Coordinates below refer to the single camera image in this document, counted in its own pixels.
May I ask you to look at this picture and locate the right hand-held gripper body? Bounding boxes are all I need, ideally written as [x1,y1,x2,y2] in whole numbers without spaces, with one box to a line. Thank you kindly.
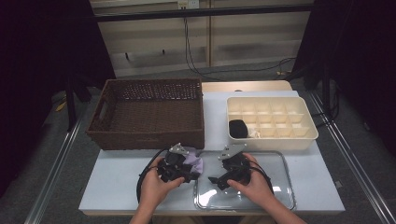
[218,143,251,185]

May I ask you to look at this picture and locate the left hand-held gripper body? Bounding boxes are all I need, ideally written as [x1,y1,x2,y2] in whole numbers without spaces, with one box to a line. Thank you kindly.
[157,143,194,184]

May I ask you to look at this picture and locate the lilac sock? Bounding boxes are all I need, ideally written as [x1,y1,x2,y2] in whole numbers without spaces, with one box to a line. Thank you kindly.
[190,155,205,175]
[186,147,200,161]

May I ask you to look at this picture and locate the black sock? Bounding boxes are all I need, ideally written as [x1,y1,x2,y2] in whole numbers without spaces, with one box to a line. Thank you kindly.
[228,119,249,139]

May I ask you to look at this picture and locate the brown woven basket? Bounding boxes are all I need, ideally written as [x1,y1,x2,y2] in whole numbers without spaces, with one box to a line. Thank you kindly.
[86,77,205,151]

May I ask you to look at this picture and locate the cream divided storage box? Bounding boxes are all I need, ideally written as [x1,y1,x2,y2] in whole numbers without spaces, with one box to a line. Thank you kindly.
[226,95,319,151]

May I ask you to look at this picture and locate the person's right hand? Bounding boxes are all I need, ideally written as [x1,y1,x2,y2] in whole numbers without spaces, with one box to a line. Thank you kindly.
[227,152,276,206]

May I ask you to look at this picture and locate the person's left hand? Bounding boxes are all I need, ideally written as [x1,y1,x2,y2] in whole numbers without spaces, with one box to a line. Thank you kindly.
[140,157,185,206]

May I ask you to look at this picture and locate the light wooden board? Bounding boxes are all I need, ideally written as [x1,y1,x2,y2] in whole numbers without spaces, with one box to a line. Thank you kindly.
[201,79,293,93]

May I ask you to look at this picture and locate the black stand leg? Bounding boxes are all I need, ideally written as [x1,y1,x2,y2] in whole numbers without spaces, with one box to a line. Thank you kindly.
[320,62,340,119]
[64,74,92,132]

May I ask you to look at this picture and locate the black horizontal bar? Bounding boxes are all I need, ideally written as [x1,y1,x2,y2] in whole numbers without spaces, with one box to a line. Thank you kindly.
[92,4,314,22]

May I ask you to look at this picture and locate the black curtain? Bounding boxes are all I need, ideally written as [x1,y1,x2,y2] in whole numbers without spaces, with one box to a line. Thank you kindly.
[292,0,396,157]
[0,0,117,197]

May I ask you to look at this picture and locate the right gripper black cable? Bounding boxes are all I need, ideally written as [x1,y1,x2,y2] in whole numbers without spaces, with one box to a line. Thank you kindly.
[248,164,276,194]

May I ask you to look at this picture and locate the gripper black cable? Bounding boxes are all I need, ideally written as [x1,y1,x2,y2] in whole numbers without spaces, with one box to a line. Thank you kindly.
[135,148,169,203]
[248,164,276,194]

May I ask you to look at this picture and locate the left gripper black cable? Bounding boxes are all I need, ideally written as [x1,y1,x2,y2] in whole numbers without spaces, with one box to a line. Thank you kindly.
[135,148,169,203]

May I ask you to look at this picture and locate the black floor cable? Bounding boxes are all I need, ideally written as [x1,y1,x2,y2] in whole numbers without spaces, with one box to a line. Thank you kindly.
[199,57,297,82]

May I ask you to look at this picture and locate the metal floor rail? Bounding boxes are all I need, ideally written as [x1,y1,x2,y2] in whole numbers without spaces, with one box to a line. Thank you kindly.
[22,118,85,224]
[307,90,396,224]

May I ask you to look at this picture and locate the black hanging wall cable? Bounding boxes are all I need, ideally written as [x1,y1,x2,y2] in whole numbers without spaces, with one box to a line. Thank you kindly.
[183,17,225,82]

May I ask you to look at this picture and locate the white wall socket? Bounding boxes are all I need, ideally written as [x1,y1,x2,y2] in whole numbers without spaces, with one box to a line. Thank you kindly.
[177,0,200,9]

